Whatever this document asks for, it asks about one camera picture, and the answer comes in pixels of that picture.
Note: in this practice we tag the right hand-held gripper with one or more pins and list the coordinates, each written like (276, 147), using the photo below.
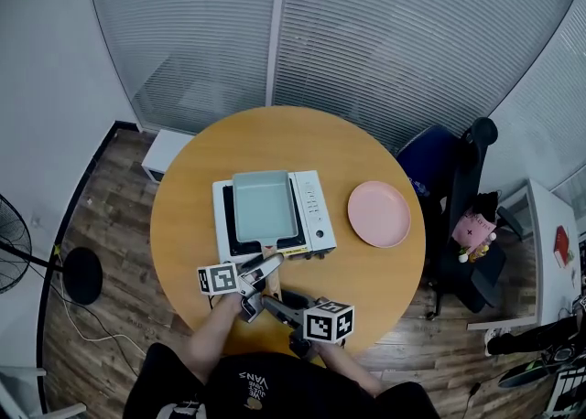
(328, 322)

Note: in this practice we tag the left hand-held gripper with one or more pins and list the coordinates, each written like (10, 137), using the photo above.
(219, 278)

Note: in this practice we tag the white portable stove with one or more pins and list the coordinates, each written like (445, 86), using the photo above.
(316, 207)

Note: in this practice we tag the person's right forearm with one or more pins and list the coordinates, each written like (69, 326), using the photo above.
(350, 369)

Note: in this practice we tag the person's left forearm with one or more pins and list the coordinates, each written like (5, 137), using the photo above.
(215, 339)

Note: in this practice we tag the person's black printed shirt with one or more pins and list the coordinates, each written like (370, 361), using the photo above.
(284, 389)

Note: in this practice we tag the pink round plate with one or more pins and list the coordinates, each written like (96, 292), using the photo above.
(379, 214)

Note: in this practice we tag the white box cabinet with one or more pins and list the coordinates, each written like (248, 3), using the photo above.
(165, 152)

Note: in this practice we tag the black standing fan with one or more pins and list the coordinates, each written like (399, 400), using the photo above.
(82, 275)

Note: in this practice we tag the small colourful toy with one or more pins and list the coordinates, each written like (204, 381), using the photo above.
(474, 253)

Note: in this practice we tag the blue black office chair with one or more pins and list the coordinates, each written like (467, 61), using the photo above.
(439, 170)

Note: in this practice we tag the black cloth bundle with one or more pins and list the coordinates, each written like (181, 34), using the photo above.
(486, 207)

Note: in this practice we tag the black bicycle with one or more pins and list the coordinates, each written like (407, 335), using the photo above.
(545, 353)

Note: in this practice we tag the white desk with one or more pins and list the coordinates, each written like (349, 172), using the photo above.
(545, 243)

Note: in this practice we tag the white partition post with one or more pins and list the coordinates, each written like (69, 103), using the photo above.
(277, 28)

